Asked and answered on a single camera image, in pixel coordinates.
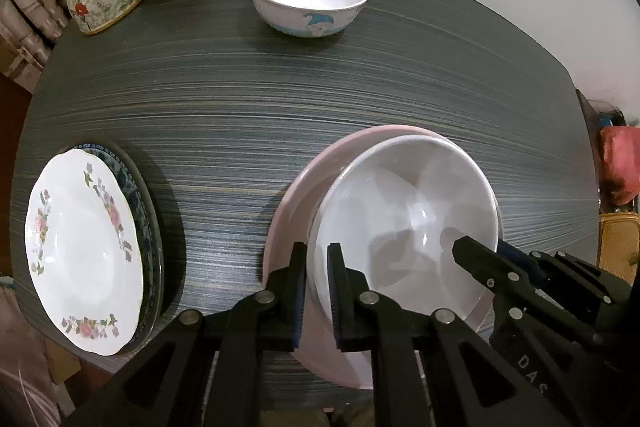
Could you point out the white pink-flowered plate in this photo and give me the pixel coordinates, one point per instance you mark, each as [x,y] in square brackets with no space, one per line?
[80,247]

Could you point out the red bag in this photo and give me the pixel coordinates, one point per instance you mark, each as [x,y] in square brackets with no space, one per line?
[622,157]

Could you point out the yellow-brown box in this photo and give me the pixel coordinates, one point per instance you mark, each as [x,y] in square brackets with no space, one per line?
[620,247]

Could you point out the pink floral cloth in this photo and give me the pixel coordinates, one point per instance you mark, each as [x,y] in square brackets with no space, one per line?
[25,357]

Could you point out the large pink bowl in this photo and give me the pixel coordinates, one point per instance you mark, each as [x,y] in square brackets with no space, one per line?
[300,207]

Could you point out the blue patterned plate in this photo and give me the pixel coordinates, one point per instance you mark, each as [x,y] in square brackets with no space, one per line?
[156,247]

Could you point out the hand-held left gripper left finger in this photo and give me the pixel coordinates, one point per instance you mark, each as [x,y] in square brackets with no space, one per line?
[296,307]

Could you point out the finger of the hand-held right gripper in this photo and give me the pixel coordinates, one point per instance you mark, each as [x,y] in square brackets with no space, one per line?
[480,262]
[517,259]

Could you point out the blue floral plate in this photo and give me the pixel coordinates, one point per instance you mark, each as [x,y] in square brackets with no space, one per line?
[132,194]

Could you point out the dark cloth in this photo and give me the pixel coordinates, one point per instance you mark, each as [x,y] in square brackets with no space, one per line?
[595,112]

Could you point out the plain white bowl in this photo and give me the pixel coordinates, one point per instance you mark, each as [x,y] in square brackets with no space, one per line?
[400,187]

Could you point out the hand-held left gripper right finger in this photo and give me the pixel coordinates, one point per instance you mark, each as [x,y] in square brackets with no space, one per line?
[336,302]

